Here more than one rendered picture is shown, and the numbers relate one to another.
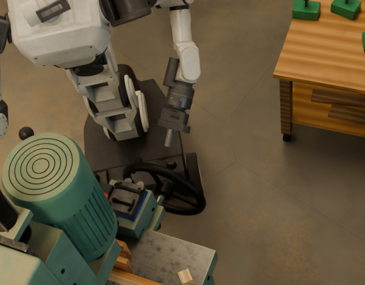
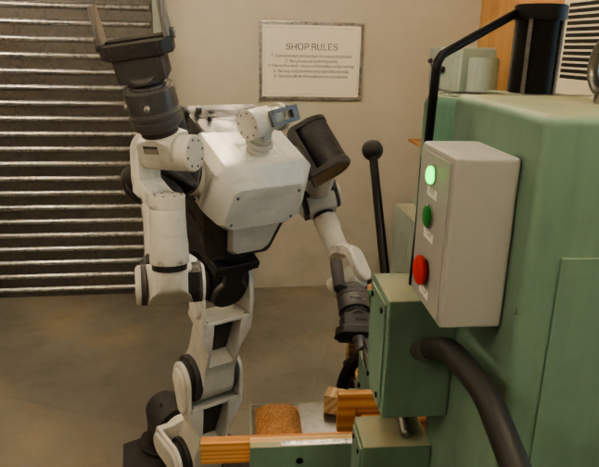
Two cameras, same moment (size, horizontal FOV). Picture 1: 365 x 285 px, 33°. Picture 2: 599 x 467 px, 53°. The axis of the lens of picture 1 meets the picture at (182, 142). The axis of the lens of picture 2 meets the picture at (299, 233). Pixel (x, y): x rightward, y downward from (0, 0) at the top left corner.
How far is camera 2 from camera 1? 1.46 m
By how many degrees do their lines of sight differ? 49
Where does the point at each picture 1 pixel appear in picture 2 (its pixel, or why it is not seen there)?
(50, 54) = (256, 194)
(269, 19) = (284, 366)
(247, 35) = (269, 382)
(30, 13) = (260, 114)
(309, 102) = not seen: hidden behind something
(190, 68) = (362, 264)
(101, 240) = not seen: hidden behind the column
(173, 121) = (361, 323)
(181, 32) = (337, 233)
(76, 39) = (288, 174)
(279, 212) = not seen: outside the picture
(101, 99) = (216, 364)
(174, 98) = (355, 296)
